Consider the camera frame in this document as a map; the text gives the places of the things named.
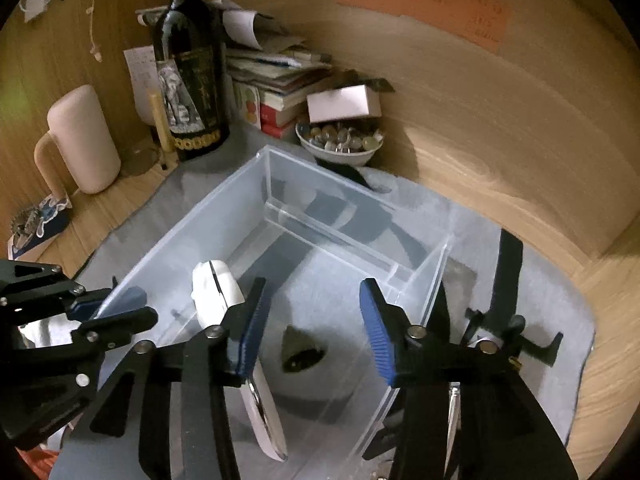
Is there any clear plastic storage bin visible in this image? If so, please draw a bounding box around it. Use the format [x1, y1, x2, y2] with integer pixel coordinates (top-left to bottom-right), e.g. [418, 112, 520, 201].
[113, 148, 452, 479]

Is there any white handheld massager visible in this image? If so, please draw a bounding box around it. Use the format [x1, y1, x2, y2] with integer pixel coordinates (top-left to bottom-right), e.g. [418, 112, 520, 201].
[191, 260, 288, 462]

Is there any blue cartoon sticker card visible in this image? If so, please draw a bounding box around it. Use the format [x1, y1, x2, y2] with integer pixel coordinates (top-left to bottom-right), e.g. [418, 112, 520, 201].
[6, 195, 73, 262]

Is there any grey felt mat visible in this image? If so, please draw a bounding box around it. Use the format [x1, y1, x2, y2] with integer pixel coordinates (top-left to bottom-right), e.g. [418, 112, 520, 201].
[53, 128, 576, 479]

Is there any round glass coaster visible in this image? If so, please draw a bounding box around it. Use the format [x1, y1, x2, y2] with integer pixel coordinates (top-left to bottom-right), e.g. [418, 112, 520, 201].
[120, 140, 160, 177]

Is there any black clip tool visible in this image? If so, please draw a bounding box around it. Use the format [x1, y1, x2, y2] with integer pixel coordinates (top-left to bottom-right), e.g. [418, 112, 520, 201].
[461, 309, 564, 367]

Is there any white bowl of stones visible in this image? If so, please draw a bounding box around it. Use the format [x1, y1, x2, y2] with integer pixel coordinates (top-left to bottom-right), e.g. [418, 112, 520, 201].
[294, 119, 385, 167]

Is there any small white cardboard box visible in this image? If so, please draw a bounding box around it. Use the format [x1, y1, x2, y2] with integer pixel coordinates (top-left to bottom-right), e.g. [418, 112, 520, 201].
[307, 84, 382, 122]

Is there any white handwritten note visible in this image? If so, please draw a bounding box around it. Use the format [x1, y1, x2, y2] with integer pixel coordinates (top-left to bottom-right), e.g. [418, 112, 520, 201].
[124, 46, 160, 126]

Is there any stack of books and papers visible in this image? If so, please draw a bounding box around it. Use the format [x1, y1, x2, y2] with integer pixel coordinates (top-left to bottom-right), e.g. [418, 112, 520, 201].
[136, 0, 334, 141]

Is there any dark wine bottle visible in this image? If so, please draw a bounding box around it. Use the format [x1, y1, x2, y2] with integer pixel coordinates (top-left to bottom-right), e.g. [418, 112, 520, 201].
[153, 0, 230, 162]

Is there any orange sticky note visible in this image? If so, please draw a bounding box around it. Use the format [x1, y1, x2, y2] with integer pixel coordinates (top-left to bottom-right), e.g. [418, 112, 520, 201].
[335, 0, 510, 53]

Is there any beige mug with handle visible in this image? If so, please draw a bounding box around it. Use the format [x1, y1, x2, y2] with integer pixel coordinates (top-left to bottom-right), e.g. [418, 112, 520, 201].
[34, 84, 122, 200]

